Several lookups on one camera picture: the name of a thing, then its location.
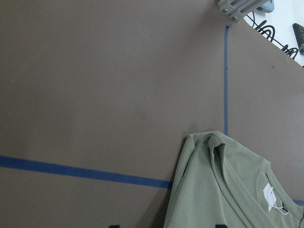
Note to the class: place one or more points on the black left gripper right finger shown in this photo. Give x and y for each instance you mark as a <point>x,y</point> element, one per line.
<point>220,226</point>

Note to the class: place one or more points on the olive green long-sleeve shirt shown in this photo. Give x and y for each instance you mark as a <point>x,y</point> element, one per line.
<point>220,181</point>

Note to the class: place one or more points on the white paper hang tag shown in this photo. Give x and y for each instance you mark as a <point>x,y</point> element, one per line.
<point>269,196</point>

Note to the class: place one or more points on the black keyboard on desk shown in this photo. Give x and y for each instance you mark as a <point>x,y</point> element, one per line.
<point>299,33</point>

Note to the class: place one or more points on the grey aluminium frame post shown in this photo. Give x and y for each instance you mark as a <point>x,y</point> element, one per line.
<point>238,9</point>

